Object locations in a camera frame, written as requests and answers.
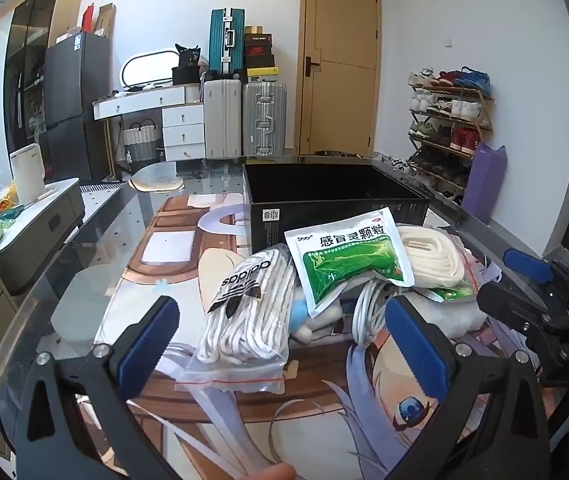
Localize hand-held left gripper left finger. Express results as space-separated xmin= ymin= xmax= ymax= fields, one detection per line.
xmin=14 ymin=295 xmax=182 ymax=480

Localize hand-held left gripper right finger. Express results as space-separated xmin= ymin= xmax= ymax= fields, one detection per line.
xmin=383 ymin=294 xmax=550 ymax=480

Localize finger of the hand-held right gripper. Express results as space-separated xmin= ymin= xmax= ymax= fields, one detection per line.
xmin=503 ymin=249 xmax=565 ymax=287
xmin=477 ymin=282 xmax=556 ymax=322

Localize bagged white shoelaces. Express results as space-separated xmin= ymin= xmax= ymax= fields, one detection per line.
xmin=174 ymin=242 xmax=298 ymax=393

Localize green medicine packet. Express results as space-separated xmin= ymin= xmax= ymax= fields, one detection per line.
xmin=283 ymin=207 xmax=415 ymax=318

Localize black cardboard box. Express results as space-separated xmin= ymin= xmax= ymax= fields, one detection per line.
xmin=242 ymin=162 xmax=430 ymax=253

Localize person's left hand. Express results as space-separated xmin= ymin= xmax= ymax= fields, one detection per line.
xmin=244 ymin=462 xmax=296 ymax=480

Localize small green packet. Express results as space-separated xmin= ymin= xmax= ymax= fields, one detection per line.
xmin=422 ymin=280 xmax=475 ymax=306

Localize bagged cream flat laces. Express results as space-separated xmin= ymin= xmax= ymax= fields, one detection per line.
xmin=397 ymin=225 xmax=480 ymax=292

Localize purple bag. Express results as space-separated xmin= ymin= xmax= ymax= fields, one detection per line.
xmin=461 ymin=142 xmax=508 ymax=225

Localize printed cartoon table mat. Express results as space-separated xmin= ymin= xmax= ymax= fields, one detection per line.
xmin=94 ymin=192 xmax=545 ymax=480

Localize blue and white plush toy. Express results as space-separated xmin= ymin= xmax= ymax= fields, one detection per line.
xmin=287 ymin=290 xmax=343 ymax=343

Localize grey sideboard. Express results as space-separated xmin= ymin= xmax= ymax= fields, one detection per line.
xmin=0 ymin=177 xmax=86 ymax=297

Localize shoe rack with shoes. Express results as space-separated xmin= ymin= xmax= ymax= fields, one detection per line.
xmin=407 ymin=66 xmax=495 ymax=201

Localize shoes on floor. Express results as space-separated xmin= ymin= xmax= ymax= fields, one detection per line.
xmin=375 ymin=152 xmax=418 ymax=173

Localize clear round stool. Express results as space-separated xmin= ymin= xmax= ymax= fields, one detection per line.
xmin=129 ymin=160 xmax=185 ymax=194

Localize white woven basket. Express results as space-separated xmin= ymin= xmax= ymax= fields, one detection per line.
xmin=122 ymin=121 xmax=160 ymax=161

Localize white electric kettle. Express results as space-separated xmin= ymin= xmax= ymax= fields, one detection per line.
xmin=9 ymin=143 xmax=48 ymax=204

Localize white dressing table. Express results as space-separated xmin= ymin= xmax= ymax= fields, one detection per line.
xmin=93 ymin=85 xmax=206 ymax=162

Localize white suitcase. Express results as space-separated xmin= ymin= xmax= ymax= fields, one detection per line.
xmin=203 ymin=79 xmax=242 ymax=159

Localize silver suitcase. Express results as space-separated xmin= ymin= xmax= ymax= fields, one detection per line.
xmin=242 ymin=81 xmax=288 ymax=157

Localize black refrigerator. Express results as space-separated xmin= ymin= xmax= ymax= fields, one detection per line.
xmin=44 ymin=31 xmax=111 ymax=181

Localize tan wooden door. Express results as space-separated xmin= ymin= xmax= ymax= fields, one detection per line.
xmin=299 ymin=0 xmax=383 ymax=157

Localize oval mirror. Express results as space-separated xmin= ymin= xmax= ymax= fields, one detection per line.
xmin=121 ymin=49 xmax=182 ymax=88

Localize black bag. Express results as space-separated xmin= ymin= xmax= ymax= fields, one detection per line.
xmin=172 ymin=42 xmax=202 ymax=86

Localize black glass cabinet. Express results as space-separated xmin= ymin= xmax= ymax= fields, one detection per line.
xmin=3 ymin=0 xmax=84 ymax=142

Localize teal suitcase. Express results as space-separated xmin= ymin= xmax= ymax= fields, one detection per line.
xmin=208 ymin=8 xmax=246 ymax=81

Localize stack of shoe boxes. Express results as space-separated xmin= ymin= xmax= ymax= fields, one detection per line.
xmin=244 ymin=25 xmax=281 ymax=83

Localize brown cardboard box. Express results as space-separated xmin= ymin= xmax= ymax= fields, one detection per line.
xmin=95 ymin=3 xmax=116 ymax=38

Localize white coiled cable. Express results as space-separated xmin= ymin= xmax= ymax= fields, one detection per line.
xmin=352 ymin=280 xmax=405 ymax=346

